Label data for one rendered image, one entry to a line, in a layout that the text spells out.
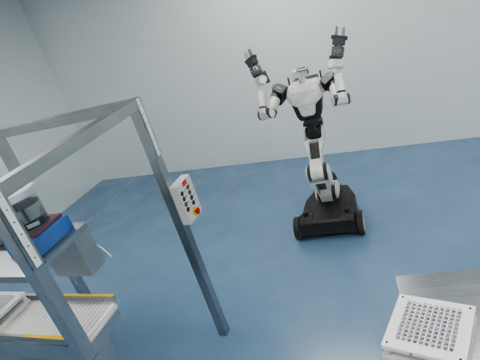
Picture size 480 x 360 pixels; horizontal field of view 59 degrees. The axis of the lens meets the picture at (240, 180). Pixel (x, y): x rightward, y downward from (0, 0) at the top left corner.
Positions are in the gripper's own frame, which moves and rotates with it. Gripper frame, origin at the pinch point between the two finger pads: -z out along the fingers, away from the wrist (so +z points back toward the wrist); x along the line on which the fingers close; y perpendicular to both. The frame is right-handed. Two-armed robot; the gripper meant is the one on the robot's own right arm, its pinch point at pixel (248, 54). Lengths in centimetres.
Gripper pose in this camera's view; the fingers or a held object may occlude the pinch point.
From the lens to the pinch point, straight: 343.3
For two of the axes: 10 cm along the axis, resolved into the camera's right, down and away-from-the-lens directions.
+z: 4.2, 9.1, 0.2
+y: -7.3, 3.5, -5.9
